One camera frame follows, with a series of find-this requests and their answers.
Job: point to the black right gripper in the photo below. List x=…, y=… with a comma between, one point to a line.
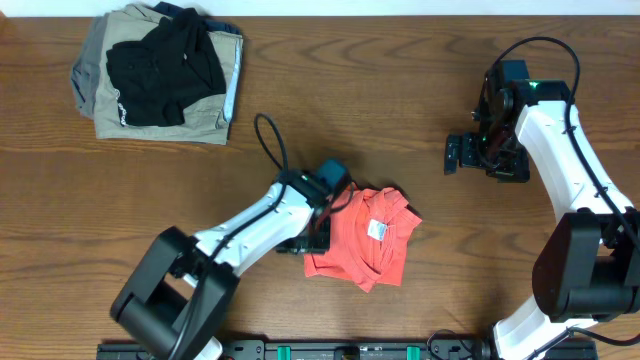
x=516, y=170

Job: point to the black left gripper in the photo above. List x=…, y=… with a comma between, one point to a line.
x=321, y=247

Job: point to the red orange t-shirt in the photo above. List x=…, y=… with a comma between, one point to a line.
x=368, y=239

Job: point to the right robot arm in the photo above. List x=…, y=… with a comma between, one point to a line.
x=588, y=271

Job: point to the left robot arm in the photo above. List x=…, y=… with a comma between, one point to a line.
x=175, y=299

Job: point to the khaki folded garment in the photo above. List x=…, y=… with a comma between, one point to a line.
x=206, y=121

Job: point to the black folded garment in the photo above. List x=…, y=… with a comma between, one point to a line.
x=168, y=70

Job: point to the grey folded garment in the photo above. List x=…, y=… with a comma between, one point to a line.
x=85, y=71

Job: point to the black mounting rail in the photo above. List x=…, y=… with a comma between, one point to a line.
x=439, y=348

